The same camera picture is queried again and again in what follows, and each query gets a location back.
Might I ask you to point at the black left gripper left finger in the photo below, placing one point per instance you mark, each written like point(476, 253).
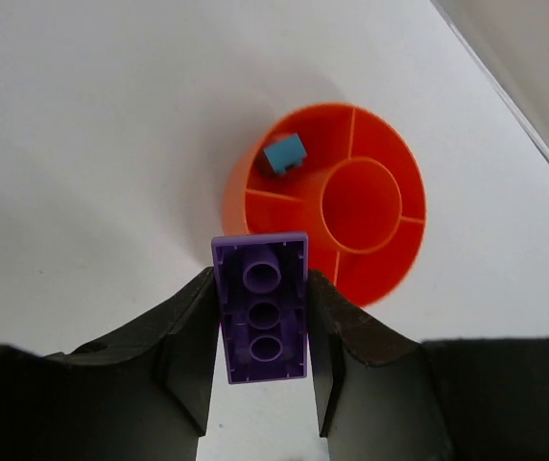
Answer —
point(140, 392)

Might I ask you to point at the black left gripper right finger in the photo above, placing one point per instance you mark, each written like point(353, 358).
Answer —
point(382, 396)

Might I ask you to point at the purple lego plate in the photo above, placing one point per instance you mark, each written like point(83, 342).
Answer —
point(261, 282)

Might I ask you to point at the orange round divided container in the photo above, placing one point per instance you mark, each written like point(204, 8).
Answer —
point(359, 196)

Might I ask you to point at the blue lego brick in container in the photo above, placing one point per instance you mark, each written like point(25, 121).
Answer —
point(284, 152)

